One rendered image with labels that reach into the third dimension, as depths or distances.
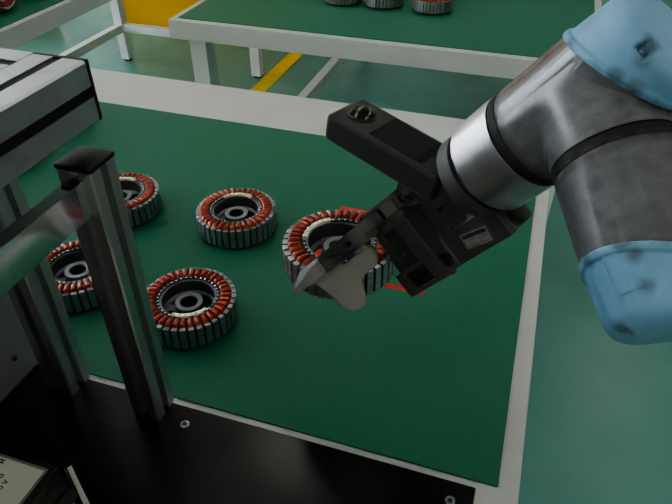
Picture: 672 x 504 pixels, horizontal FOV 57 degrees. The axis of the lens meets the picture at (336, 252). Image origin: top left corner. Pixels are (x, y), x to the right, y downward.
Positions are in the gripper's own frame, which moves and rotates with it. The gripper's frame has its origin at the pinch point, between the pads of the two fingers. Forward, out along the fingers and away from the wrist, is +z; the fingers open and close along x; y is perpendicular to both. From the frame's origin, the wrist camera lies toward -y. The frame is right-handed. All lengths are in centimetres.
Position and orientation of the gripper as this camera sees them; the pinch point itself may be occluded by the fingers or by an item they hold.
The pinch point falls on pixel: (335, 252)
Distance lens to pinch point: 62.1
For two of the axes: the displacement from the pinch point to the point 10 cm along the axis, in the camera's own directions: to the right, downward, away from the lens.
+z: -4.9, 3.9, 7.8
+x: 6.2, -4.6, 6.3
